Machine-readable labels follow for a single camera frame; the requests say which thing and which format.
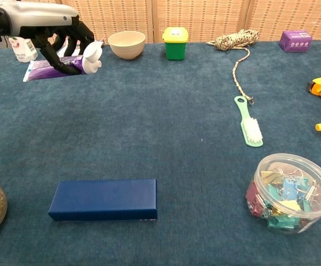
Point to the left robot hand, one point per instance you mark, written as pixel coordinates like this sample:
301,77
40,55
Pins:
38,16

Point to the purple toothpaste tube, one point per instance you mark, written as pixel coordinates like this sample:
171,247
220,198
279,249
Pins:
38,70

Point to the white plastic bottle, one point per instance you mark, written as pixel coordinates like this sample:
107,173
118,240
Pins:
25,52

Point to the white snack bag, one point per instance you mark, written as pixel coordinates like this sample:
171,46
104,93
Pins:
62,47

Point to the beige bowl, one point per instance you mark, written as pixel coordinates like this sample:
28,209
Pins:
126,44

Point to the yellow green mini bin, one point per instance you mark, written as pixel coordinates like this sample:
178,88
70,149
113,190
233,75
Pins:
175,45

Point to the bamboo folding screen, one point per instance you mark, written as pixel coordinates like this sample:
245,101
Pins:
204,16

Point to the blue table mat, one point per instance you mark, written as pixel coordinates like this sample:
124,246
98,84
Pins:
177,110

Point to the dark blue box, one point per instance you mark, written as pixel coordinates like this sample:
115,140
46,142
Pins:
102,199

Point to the green scrub brush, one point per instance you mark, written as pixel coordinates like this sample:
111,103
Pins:
250,130

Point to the purple box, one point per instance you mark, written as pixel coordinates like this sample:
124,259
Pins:
295,41

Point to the clear tub of binder clips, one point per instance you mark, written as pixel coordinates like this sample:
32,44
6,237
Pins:
290,194

